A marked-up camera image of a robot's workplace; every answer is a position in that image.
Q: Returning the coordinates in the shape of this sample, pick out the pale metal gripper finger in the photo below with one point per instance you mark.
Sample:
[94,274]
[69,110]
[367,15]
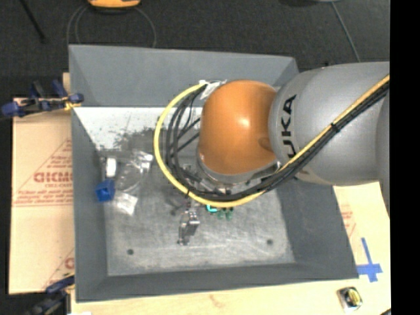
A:
[182,231]
[193,225]

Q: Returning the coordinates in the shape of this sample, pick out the grey metal bin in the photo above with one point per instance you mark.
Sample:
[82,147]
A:
[229,248]

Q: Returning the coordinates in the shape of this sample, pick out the clear plastic packet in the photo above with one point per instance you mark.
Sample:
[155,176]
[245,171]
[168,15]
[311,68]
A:
[126,203]

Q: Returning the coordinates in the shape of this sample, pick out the blue block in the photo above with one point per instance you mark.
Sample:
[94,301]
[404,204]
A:
[105,190]

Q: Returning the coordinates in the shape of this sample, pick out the brown cardboard board, red print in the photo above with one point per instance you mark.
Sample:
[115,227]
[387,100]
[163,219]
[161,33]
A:
[39,208]

